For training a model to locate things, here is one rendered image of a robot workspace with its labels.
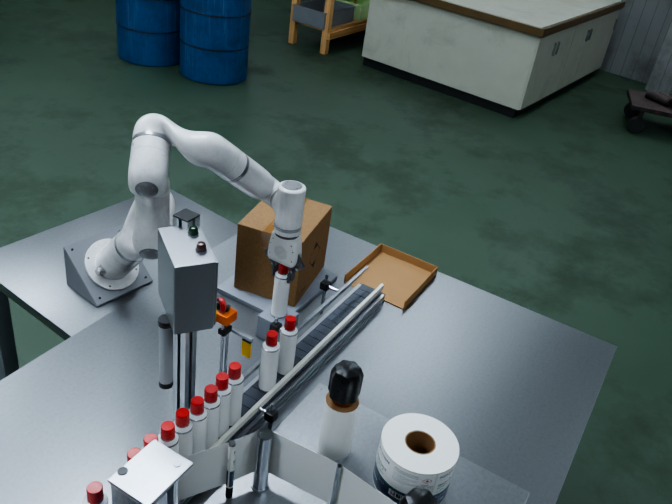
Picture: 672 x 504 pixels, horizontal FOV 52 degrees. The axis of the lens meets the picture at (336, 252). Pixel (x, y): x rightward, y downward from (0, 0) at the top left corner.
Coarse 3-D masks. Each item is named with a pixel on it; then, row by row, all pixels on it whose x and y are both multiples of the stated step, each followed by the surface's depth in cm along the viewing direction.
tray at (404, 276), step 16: (368, 256) 277; (384, 256) 284; (400, 256) 283; (352, 272) 268; (368, 272) 272; (384, 272) 274; (400, 272) 275; (416, 272) 277; (432, 272) 272; (384, 288) 264; (400, 288) 266; (416, 288) 267; (400, 304) 257
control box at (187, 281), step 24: (168, 240) 156; (192, 240) 158; (168, 264) 153; (192, 264) 150; (216, 264) 153; (168, 288) 157; (192, 288) 153; (216, 288) 156; (168, 312) 161; (192, 312) 157; (216, 312) 160
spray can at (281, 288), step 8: (280, 264) 217; (280, 272) 218; (288, 272) 220; (280, 280) 219; (280, 288) 220; (288, 288) 222; (280, 296) 222; (272, 304) 226; (280, 304) 224; (272, 312) 227; (280, 312) 225
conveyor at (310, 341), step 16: (368, 288) 255; (352, 304) 245; (368, 304) 247; (336, 320) 237; (352, 320) 238; (320, 336) 228; (336, 336) 229; (304, 352) 220; (320, 352) 222; (304, 368) 214; (256, 384) 206; (288, 384) 207; (256, 400) 200; (272, 400) 201; (256, 416) 195; (240, 432) 191
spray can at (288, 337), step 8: (288, 320) 200; (288, 328) 201; (296, 328) 204; (280, 336) 204; (288, 336) 202; (296, 336) 203; (280, 344) 205; (288, 344) 203; (280, 352) 206; (288, 352) 205; (280, 360) 207; (288, 360) 207; (280, 368) 209; (288, 368) 209
